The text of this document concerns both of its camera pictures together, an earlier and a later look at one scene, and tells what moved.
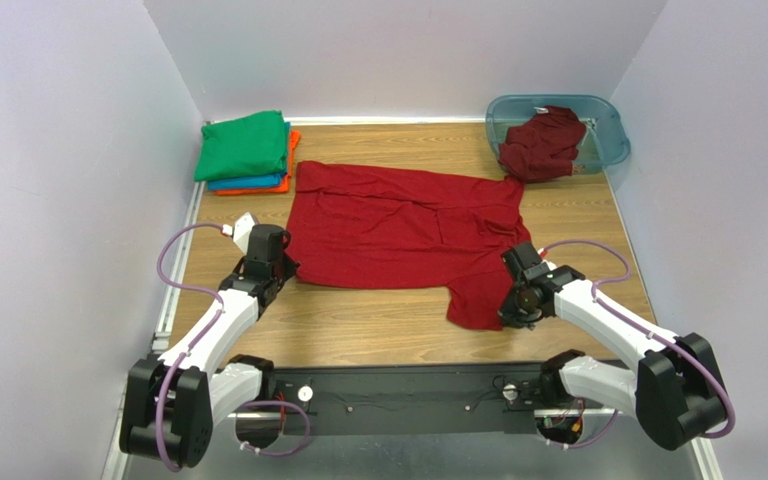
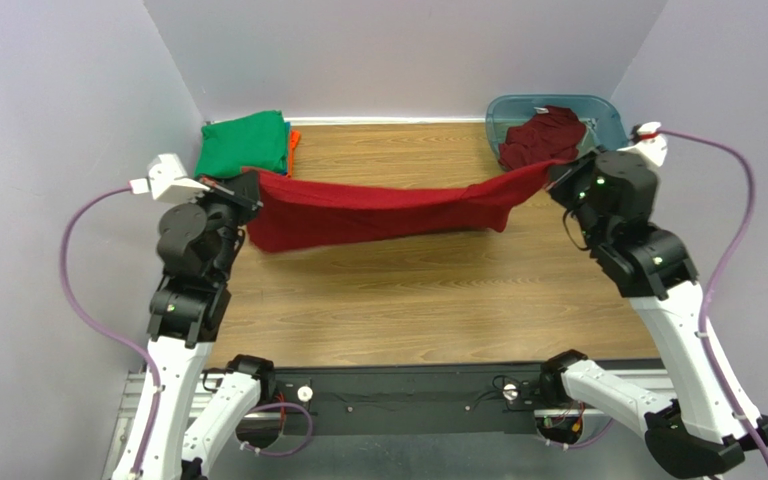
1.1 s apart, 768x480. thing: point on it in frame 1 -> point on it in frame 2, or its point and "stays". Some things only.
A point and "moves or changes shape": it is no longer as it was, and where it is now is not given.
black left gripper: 283,267 -> 243,190
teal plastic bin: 604,143 stays
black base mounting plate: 424,400 stays
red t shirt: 393,227 moves or changes shape
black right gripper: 517,262 -> 562,179
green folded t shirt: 250,145 stays
